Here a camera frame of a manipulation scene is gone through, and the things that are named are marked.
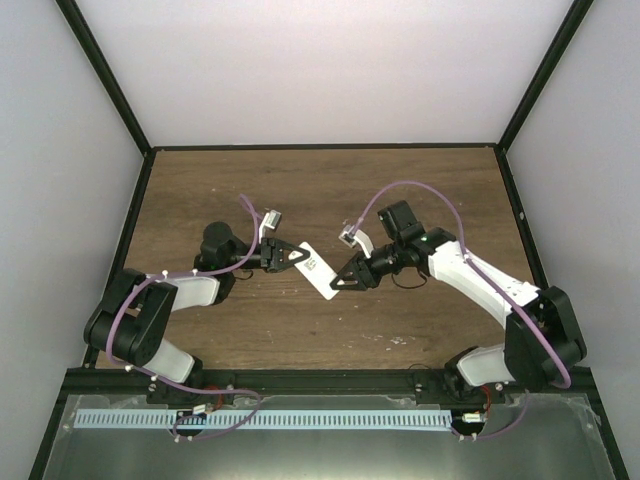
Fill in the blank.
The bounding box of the light blue slotted cable duct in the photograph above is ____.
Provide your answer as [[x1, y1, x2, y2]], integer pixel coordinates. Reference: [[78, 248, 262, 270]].
[[73, 409, 452, 431]]

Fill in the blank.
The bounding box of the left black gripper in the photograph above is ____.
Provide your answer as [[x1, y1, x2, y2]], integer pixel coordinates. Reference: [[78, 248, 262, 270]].
[[224, 238, 310, 273]]

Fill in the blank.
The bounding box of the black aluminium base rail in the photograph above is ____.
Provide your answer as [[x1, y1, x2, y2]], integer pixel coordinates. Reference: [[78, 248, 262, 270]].
[[64, 367, 594, 406]]

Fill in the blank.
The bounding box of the white remote control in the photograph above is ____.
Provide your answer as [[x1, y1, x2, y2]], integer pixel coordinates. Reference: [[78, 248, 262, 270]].
[[294, 242, 338, 301]]

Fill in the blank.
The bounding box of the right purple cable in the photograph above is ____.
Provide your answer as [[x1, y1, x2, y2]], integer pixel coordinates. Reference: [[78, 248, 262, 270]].
[[357, 180, 572, 442]]

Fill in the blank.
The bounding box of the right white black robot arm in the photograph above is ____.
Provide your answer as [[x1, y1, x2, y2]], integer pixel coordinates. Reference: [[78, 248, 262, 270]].
[[330, 201, 587, 403]]

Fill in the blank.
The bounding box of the purple cable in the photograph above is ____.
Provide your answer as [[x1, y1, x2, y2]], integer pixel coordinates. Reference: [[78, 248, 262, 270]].
[[105, 193, 264, 444], [357, 180, 572, 442]]

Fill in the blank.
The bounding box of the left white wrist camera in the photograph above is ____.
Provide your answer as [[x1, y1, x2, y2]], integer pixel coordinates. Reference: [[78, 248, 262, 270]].
[[258, 210, 282, 242]]

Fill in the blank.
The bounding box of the metal front plate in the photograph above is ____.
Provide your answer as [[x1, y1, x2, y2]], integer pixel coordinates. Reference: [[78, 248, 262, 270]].
[[44, 394, 614, 479]]

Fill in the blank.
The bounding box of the black enclosure frame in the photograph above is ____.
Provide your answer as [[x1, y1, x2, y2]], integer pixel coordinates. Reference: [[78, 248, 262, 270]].
[[28, 0, 630, 480]]

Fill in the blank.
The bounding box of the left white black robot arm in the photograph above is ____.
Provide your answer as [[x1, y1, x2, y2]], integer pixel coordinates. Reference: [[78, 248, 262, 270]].
[[83, 221, 311, 404]]

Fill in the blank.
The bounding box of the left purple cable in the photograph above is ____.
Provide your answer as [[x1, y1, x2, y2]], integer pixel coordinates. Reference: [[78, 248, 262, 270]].
[[105, 193, 264, 444]]

